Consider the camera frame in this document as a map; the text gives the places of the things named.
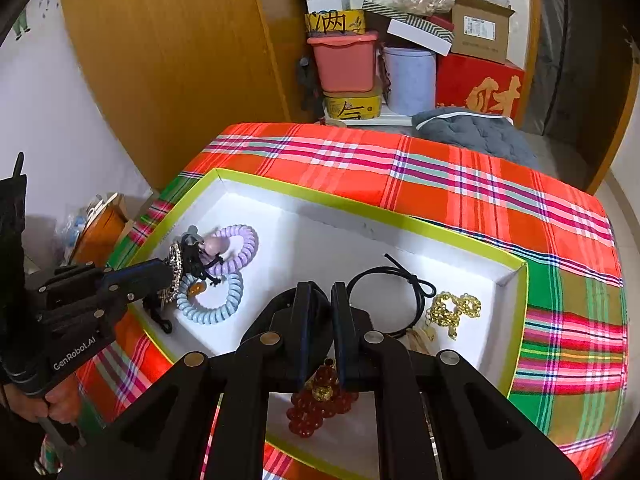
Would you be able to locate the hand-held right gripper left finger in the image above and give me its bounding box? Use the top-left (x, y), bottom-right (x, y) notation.
top-left (60, 281), bottom-right (331, 480)

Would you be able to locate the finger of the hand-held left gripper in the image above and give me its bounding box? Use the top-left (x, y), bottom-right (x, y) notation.
top-left (37, 287), bottom-right (166, 356)
top-left (39, 258), bottom-right (176, 306)

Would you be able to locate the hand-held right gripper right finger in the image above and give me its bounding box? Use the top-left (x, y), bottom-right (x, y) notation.
top-left (331, 281), bottom-right (583, 480)

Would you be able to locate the black rhinestone hair accessory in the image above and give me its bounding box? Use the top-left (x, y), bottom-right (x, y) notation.
top-left (165, 227), bottom-right (231, 306)

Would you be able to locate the yellow-rimmed white tray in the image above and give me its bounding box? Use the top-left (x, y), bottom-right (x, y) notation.
top-left (105, 167), bottom-right (530, 480)

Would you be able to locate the red bead bracelet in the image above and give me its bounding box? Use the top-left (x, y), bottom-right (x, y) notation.
top-left (286, 360), bottom-right (360, 440)

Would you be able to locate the light blue spiral hair tie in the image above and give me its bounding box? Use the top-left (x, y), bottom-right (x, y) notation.
top-left (176, 270), bottom-right (245, 327)

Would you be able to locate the black cord hair tie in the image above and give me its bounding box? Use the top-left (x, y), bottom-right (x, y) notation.
top-left (346, 252), bottom-right (437, 339)

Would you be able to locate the purple spiral hair tie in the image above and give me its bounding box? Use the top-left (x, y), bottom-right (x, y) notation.
top-left (202, 224), bottom-right (260, 277)

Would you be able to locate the gold chain bracelet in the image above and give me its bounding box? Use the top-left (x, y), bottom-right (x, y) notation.
top-left (426, 291), bottom-right (482, 341)

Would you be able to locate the person's left hand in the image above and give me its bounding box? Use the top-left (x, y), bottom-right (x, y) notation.
top-left (17, 384), bottom-right (84, 425)

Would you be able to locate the beige hair clip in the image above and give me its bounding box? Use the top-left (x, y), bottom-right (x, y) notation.
top-left (406, 327), bottom-right (436, 356)

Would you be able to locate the red green plaid tablecloth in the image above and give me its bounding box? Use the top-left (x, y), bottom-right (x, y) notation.
top-left (42, 121), bottom-right (628, 480)

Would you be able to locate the wooden wardrobe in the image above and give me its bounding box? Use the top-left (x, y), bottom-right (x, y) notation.
top-left (57, 0), bottom-right (321, 191)

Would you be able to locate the grey quilted cushion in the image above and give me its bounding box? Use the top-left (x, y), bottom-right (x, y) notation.
top-left (411, 107), bottom-right (541, 171)

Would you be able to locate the lavender plastic bucket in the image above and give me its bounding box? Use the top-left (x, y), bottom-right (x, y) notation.
top-left (382, 46), bottom-right (437, 117)

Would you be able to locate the pink plastic bin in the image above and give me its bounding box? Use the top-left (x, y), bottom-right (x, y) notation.
top-left (306, 31), bottom-right (379, 93)

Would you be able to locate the red gift box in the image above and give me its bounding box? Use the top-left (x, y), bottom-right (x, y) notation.
top-left (435, 52), bottom-right (526, 123)

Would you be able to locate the white striped flat box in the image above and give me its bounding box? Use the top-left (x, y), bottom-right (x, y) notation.
top-left (361, 1), bottom-right (455, 57)

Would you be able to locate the brown cardboard box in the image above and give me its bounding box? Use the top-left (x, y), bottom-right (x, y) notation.
top-left (450, 0), bottom-right (516, 65)

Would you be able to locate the clear plastic bag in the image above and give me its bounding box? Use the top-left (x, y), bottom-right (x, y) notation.
top-left (380, 0), bottom-right (457, 17)

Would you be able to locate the black hair ties bundle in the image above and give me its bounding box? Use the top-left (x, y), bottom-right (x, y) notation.
top-left (142, 295), bottom-right (174, 335)

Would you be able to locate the green wall decal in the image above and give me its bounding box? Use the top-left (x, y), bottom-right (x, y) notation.
top-left (9, 0), bottom-right (57, 42)

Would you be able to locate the wooden door frame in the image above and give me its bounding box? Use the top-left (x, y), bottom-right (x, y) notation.
top-left (515, 0), bottom-right (640, 196)

